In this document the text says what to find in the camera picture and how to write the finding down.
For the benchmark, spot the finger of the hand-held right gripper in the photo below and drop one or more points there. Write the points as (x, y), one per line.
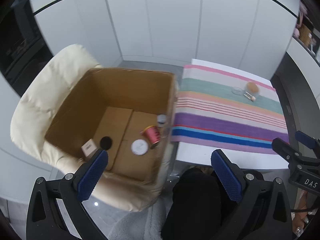
(303, 137)
(282, 147)

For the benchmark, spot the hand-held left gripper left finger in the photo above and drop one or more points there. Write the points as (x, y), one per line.
(92, 175)

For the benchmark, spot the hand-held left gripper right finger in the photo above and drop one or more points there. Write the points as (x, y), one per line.
(226, 177)

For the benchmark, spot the small beige carton box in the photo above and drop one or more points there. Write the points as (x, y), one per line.
(88, 148)

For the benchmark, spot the black round lid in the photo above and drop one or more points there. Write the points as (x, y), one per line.
(106, 142)

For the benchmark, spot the white round powder compact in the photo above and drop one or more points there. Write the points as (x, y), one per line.
(139, 147)

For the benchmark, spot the red patterned jar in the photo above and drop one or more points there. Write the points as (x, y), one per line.
(153, 135)

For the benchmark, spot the small white jar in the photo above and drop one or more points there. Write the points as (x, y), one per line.
(161, 118)

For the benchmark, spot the brown cardboard box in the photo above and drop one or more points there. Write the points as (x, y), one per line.
(125, 92)

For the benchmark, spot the person's right hand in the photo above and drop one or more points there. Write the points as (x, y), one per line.
(305, 216)

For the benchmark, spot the person's black trouser legs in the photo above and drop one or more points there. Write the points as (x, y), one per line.
(195, 205)

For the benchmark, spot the striped colourful table cloth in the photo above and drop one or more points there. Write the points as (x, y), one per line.
(225, 127)

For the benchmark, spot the small glass bottle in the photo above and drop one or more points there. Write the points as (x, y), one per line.
(249, 96)

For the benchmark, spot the cork-topped glass jar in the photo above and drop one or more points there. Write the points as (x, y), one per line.
(252, 85)

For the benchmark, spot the pale fluffy garment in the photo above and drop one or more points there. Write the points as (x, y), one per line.
(140, 225)

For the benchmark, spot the clear glass dish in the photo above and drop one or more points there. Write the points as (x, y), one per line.
(236, 90)

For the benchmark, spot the cream padded armchair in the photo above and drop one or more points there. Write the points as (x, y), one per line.
(50, 85)

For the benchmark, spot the pink plush toy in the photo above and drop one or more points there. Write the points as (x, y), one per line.
(301, 13)

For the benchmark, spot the dark cabinet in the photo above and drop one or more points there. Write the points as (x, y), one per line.
(17, 42)

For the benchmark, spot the wall shelf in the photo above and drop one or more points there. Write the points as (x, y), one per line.
(311, 42)

